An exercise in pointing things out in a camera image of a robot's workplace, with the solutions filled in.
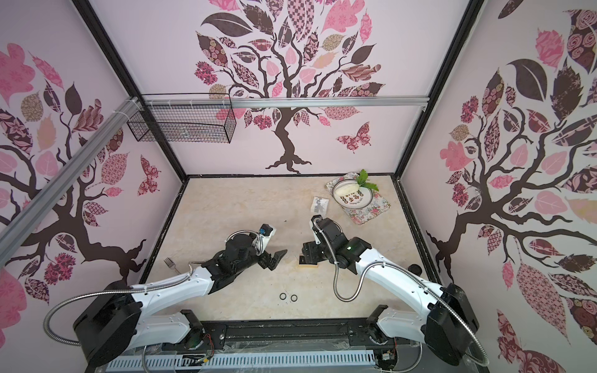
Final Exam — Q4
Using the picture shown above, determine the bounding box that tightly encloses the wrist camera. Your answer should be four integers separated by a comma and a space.
257, 224, 277, 255
310, 214, 342, 240

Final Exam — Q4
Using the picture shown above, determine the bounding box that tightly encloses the black corner frame post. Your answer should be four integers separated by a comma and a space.
393, 0, 486, 180

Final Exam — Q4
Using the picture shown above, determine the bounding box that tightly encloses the white slotted cable duct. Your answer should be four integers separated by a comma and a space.
104, 351, 376, 372

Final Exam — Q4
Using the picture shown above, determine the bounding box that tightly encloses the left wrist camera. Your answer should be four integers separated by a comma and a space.
257, 224, 277, 255

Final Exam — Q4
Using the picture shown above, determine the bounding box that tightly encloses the clear plastic ring bag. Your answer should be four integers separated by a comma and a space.
310, 197, 330, 217

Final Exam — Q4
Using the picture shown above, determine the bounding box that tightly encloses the silver metal fork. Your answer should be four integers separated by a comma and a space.
164, 257, 181, 274

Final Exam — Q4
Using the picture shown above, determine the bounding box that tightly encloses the right metal conduit cable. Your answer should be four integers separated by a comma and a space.
312, 216, 491, 368

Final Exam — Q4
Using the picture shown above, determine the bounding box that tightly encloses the white round printed plate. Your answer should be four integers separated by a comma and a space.
332, 180, 374, 209

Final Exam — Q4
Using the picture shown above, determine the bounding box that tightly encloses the brown jar black lid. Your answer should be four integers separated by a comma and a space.
407, 264, 423, 277

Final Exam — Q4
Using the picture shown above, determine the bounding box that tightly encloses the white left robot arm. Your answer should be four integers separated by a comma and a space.
73, 225, 285, 368

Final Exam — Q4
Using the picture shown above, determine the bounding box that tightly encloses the rear aluminium rail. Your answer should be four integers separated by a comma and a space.
145, 96, 429, 109

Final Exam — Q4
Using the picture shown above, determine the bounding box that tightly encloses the left metal conduit cable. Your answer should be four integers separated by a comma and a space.
43, 228, 262, 348

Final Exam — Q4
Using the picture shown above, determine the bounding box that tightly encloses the black wire basket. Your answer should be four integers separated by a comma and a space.
127, 93, 237, 144

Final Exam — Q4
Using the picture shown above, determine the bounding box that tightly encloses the metal conduit cable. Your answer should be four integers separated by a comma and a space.
312, 216, 491, 368
43, 228, 262, 348

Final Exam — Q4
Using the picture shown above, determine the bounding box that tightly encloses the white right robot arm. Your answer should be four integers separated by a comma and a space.
303, 215, 489, 367

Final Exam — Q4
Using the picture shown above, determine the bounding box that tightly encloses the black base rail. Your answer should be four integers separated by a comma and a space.
164, 314, 415, 353

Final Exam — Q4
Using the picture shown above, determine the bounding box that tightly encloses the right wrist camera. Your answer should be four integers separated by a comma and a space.
310, 214, 342, 240

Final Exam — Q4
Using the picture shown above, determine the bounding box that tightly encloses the white toy radish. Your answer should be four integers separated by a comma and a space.
334, 169, 379, 197

